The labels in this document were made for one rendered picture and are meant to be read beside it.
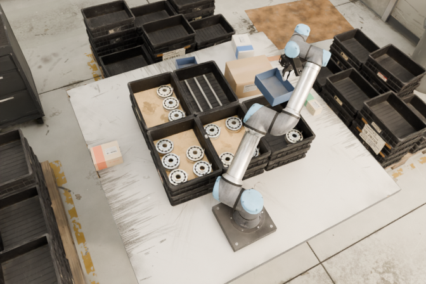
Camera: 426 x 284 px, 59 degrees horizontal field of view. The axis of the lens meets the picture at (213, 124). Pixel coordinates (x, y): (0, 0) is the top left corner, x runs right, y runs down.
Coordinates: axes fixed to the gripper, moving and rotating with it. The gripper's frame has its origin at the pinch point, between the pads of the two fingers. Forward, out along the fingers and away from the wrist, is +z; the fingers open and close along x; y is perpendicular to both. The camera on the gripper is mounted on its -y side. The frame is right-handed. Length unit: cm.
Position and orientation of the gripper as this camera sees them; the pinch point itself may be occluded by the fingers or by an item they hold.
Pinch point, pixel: (285, 80)
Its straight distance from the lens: 220.4
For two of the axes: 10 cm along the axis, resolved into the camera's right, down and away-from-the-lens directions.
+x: -8.9, 2.6, -3.7
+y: -4.3, -7.3, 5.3
